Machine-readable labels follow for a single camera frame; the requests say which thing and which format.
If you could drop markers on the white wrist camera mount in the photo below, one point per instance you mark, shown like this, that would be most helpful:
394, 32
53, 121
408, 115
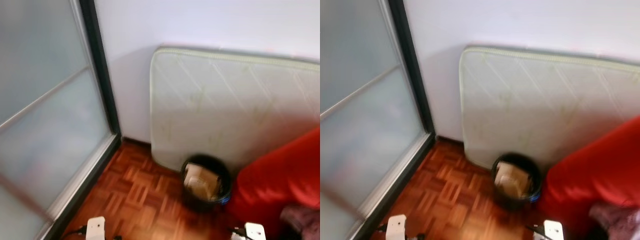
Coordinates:
398, 227
255, 232
96, 229
554, 231

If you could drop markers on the brown cardboard piece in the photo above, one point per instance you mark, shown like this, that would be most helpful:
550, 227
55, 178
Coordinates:
200, 180
511, 179

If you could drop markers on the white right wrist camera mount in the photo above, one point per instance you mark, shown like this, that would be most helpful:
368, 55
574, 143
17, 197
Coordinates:
255, 232
554, 231

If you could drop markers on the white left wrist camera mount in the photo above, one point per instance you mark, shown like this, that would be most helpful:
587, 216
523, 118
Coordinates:
398, 227
96, 229

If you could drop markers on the frosted glass sliding door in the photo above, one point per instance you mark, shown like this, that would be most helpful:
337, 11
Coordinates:
360, 100
45, 100

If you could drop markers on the white quilted spare mattress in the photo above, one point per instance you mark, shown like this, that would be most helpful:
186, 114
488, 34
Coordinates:
225, 100
540, 100

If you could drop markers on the pink cartoon print quilt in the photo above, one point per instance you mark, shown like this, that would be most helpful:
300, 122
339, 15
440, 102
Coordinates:
615, 220
302, 222

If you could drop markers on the black round waste bin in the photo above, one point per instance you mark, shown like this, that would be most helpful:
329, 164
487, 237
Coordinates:
200, 204
510, 202

